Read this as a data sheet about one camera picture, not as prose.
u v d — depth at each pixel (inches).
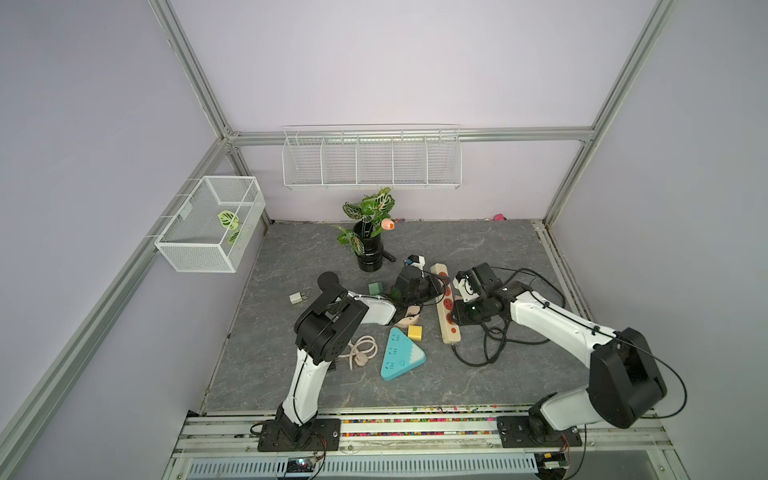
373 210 34.2
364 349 34.3
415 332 35.2
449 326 33.6
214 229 32.0
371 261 41.0
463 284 30.9
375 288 39.0
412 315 33.6
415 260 35.7
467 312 30.3
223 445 29.0
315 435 28.7
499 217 48.8
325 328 21.7
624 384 16.8
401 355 33.3
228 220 31.9
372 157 39.0
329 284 38.2
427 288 32.9
